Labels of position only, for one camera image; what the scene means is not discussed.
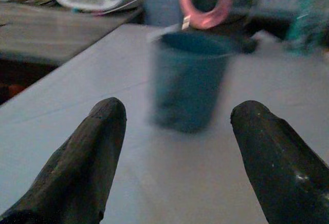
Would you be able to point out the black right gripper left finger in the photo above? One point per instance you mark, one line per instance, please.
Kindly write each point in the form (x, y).
(77, 162)

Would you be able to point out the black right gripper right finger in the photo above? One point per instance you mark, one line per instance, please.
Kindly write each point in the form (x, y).
(280, 162)

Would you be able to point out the blue plastic cup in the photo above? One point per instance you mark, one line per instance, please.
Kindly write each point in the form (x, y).
(186, 82)

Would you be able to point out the black stand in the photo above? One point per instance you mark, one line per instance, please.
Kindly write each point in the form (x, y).
(241, 36)

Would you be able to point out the grey wooden side table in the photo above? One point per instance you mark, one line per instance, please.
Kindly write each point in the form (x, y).
(51, 28)

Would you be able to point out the teal transparent container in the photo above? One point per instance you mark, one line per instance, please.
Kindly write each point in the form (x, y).
(308, 16)

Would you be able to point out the pink tape roll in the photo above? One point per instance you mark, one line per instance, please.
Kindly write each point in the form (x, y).
(205, 1)

